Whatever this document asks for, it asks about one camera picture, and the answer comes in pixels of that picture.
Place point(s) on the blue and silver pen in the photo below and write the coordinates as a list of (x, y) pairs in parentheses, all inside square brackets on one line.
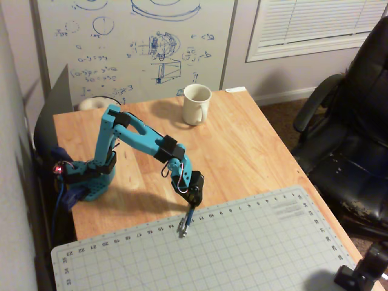
[(185, 224)]

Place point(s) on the grey gridded cutting mat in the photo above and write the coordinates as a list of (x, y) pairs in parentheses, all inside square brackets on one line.
[(212, 251)]

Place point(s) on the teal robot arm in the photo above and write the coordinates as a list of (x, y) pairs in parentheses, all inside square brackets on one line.
[(133, 133)]

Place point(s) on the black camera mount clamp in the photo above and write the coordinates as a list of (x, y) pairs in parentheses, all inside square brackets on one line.
[(360, 272)]

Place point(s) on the controller board red LED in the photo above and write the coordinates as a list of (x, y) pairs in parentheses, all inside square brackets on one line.
[(59, 168)]

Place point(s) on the blue table clamp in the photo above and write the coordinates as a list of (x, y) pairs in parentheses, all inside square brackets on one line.
[(72, 197)]

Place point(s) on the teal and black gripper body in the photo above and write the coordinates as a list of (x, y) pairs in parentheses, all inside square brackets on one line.
[(194, 196)]

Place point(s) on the small white flat item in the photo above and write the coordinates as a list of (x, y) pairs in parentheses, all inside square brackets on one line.
[(235, 89)]

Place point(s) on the white round object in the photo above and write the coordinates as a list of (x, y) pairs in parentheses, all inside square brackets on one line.
[(91, 103)]

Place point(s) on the white window blinds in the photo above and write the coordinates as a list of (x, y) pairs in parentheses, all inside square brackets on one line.
[(309, 27)]

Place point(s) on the small light blue object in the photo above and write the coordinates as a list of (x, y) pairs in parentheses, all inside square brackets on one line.
[(180, 92)]

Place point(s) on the black leather office chair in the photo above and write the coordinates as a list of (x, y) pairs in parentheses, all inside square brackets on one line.
[(348, 157)]

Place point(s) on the cream ceramic mug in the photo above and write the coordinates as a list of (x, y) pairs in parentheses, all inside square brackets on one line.
[(194, 109)]

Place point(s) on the dark grey flat panel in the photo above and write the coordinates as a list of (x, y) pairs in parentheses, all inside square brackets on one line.
[(57, 103)]

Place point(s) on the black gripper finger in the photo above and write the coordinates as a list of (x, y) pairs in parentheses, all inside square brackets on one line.
[(195, 197), (183, 195)]

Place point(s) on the whiteboard with blue drawings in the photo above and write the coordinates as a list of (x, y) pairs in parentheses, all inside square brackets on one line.
[(136, 45)]

